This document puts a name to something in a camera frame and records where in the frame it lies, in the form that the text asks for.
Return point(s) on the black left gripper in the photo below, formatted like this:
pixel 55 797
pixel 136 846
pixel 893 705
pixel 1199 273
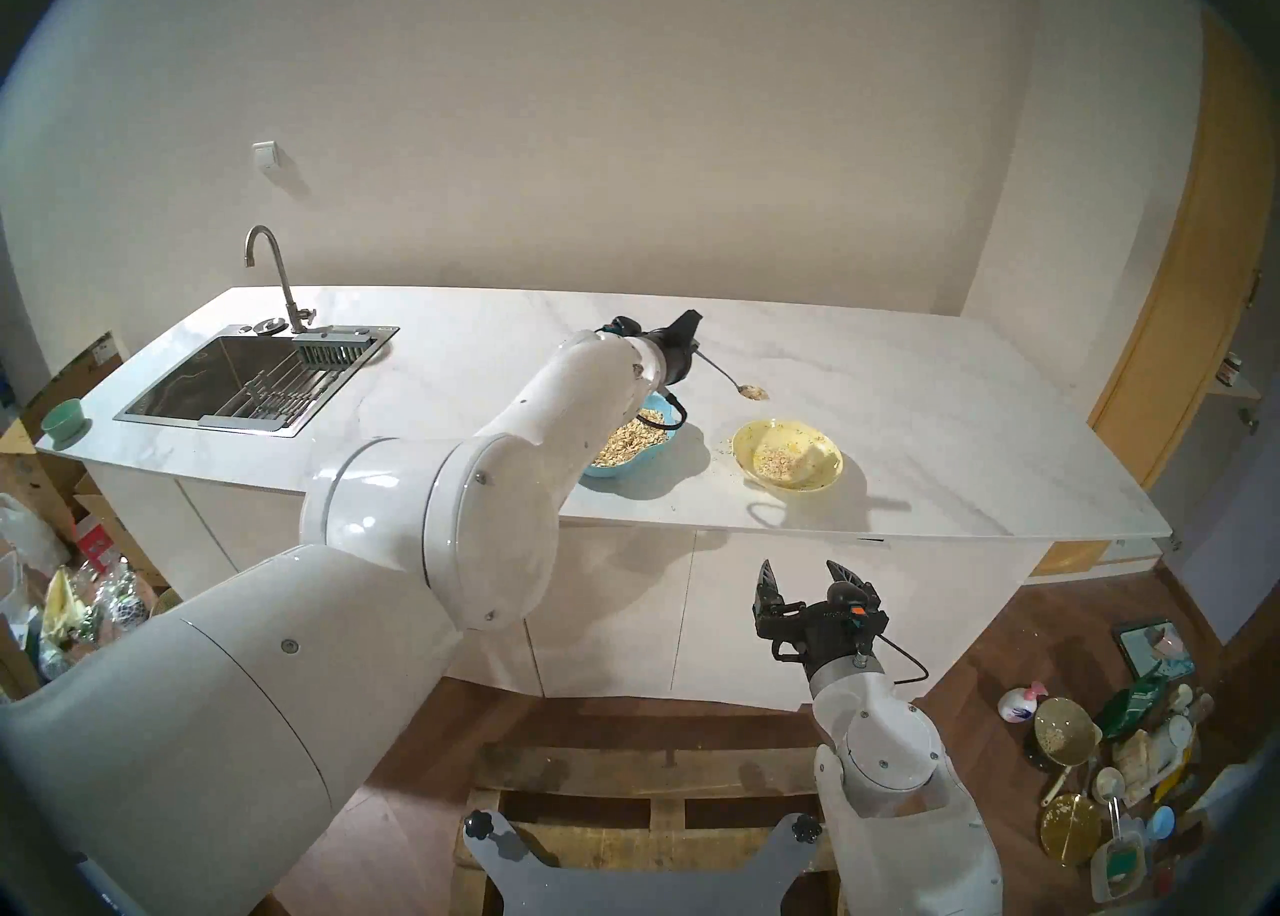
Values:
pixel 670 356

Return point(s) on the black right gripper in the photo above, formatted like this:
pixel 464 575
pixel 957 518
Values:
pixel 815 634

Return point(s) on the metal spoon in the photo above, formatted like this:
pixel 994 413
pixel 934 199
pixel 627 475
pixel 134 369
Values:
pixel 750 391

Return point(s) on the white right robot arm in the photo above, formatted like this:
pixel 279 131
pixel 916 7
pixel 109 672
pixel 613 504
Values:
pixel 900 804

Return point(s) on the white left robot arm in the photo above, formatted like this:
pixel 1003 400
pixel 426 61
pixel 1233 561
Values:
pixel 350 574

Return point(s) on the oat cereal heap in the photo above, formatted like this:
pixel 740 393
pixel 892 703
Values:
pixel 630 439

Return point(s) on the yellow floral bowl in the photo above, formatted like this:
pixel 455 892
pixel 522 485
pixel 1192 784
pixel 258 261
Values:
pixel 745 444

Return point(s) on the blue flower-shaped bowl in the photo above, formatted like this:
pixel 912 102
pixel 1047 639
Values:
pixel 650 454

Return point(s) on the white counter cabinet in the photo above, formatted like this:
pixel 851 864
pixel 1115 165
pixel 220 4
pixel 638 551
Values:
pixel 700 604

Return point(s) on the black knob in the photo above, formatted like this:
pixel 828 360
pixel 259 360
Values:
pixel 807 828
pixel 481 825

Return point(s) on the white pink bottle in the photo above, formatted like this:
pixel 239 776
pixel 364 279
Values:
pixel 1020 704

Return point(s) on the wooden pallet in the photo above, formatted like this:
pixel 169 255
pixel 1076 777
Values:
pixel 640 774

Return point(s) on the gold mesh strainer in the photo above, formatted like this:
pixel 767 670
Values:
pixel 1065 729

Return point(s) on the green foil bag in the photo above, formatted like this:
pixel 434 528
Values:
pixel 1130 709

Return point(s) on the gold round plate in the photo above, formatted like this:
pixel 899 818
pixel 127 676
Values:
pixel 1070 829

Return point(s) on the small white cup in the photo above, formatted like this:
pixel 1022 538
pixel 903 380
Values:
pixel 1108 784

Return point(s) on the steel gooseneck faucet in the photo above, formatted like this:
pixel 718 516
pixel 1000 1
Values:
pixel 283 284

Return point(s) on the metal sink rack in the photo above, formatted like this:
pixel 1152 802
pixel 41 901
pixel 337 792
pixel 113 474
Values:
pixel 275 394

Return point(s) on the clear container green content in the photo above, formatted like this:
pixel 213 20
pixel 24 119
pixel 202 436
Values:
pixel 1120 864

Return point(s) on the small blue cup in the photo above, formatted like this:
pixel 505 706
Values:
pixel 1162 822

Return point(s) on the small jar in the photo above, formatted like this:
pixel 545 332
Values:
pixel 1230 369

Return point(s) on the wooden door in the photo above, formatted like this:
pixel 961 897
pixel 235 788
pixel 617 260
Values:
pixel 1190 304

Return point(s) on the stainless steel sink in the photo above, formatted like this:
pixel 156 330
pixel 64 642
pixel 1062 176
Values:
pixel 200 389

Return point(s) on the yellow woven basket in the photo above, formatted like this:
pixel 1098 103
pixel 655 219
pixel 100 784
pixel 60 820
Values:
pixel 165 601

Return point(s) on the brown cardboard box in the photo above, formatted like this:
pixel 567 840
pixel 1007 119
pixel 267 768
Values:
pixel 75 379

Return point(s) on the red box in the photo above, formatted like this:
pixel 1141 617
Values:
pixel 95 542

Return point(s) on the small green cup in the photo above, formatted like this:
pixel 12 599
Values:
pixel 62 421

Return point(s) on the yellow green bag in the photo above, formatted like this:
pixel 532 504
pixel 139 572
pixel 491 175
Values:
pixel 62 609

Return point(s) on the white plastic bag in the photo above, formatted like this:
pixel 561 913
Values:
pixel 25 534

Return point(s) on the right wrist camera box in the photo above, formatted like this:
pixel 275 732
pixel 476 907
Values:
pixel 865 614

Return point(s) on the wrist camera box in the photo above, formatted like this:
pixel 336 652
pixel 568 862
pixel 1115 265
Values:
pixel 865 614
pixel 623 326

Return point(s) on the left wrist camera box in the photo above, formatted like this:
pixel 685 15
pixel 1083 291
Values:
pixel 623 326

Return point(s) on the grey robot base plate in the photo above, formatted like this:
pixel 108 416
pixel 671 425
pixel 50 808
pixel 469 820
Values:
pixel 640 889

